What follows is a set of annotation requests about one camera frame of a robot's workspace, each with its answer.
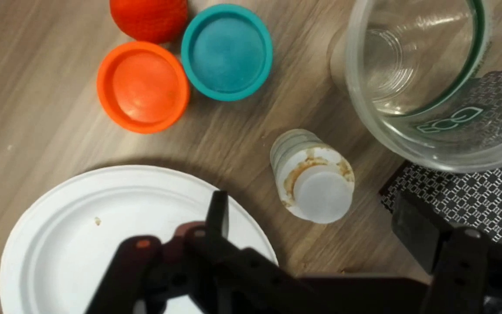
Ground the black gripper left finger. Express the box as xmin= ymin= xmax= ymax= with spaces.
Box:
xmin=84 ymin=188 xmax=300 ymax=314

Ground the red ball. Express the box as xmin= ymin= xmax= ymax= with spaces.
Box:
xmin=108 ymin=0 xmax=192 ymax=45

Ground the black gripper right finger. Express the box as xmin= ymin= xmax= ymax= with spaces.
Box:
xmin=391 ymin=191 xmax=502 ymax=314

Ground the teal lid dough container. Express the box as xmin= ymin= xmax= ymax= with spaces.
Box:
xmin=178 ymin=1 xmax=276 ymax=104

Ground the orange lid dough container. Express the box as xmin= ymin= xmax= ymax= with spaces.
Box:
xmin=95 ymin=38 xmax=192 ymax=136

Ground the small white plastic bottle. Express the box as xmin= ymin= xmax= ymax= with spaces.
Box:
xmin=269 ymin=127 xmax=358 ymax=226

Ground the white paper plate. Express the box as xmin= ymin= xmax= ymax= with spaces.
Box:
xmin=0 ymin=162 xmax=281 ymax=314

